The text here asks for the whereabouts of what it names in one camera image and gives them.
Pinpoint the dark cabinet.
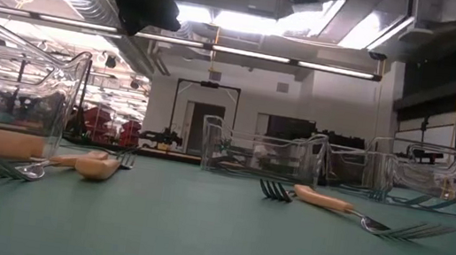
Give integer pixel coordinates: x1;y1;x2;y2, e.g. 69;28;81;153
259;113;318;178

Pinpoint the black ceiling camera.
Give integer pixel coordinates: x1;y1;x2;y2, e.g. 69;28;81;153
366;50;390;63

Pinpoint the green table mat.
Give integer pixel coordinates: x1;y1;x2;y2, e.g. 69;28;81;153
0;130;456;255

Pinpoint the long ceiling light bar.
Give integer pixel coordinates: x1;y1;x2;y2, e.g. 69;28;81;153
0;4;385;83

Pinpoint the red tool cabinet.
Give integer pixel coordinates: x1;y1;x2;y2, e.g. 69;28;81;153
118;117;144;148
78;103;114;142

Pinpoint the clear plastic bin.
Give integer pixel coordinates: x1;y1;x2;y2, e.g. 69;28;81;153
0;8;98;170
197;113;330;189
320;127;456;217

